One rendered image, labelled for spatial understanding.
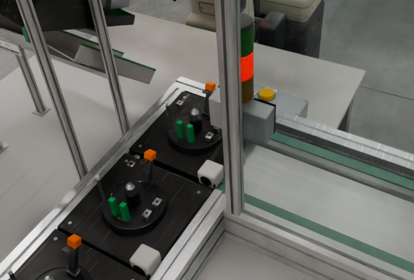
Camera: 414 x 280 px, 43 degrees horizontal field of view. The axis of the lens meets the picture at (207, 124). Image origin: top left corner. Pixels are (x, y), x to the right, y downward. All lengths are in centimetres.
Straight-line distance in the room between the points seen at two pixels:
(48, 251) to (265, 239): 45
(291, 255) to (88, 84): 86
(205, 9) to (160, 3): 173
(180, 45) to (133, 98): 29
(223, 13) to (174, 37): 102
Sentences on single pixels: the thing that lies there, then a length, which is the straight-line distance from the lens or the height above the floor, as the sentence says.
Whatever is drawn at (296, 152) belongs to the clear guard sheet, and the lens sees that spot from 93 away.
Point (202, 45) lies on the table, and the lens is 177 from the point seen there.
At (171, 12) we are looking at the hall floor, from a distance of 361.
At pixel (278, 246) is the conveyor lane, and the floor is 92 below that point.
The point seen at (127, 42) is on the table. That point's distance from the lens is 183.
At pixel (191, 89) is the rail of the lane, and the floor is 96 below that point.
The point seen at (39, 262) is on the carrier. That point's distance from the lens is 115.
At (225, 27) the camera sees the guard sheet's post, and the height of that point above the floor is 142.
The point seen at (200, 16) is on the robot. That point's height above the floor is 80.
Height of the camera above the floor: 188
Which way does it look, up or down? 44 degrees down
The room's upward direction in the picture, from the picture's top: 5 degrees counter-clockwise
